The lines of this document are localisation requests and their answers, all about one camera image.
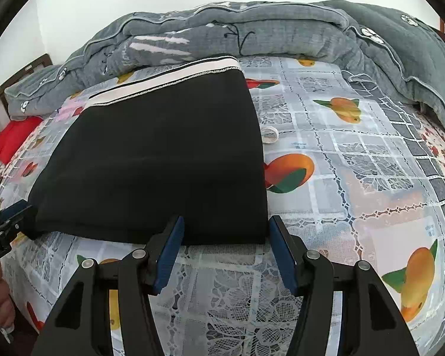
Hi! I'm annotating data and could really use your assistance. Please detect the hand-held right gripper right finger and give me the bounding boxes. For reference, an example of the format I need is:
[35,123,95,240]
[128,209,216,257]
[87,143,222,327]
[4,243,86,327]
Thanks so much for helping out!
[268,215,420,356]

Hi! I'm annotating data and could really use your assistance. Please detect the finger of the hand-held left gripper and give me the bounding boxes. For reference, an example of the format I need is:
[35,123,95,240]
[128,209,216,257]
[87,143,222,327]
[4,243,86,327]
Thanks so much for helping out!
[0,220,26,244]
[0,199,36,225]

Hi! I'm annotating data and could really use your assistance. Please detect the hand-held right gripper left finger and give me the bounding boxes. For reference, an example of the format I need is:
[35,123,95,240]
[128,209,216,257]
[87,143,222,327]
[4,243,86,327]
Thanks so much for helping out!
[30,214,186,356]

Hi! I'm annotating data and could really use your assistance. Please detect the black pants with white stripe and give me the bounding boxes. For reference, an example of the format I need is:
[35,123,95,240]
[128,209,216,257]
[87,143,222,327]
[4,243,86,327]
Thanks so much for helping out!
[25,55,269,246]

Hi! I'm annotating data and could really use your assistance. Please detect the person's left hand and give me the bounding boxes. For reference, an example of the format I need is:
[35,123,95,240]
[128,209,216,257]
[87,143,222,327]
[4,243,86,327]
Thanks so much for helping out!
[0,263,18,333]

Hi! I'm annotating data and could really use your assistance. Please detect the red cloth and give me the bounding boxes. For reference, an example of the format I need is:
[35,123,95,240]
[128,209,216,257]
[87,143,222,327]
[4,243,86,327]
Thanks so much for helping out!
[0,116,43,166]

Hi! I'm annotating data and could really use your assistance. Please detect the fruit-print lace cover cloth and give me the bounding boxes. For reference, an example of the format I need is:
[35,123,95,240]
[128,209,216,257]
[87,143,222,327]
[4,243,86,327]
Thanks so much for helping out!
[0,56,445,356]

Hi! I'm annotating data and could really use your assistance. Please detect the grey flower-print quilt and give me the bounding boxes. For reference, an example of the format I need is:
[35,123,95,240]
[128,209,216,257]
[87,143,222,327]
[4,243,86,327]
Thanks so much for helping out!
[4,0,445,139]

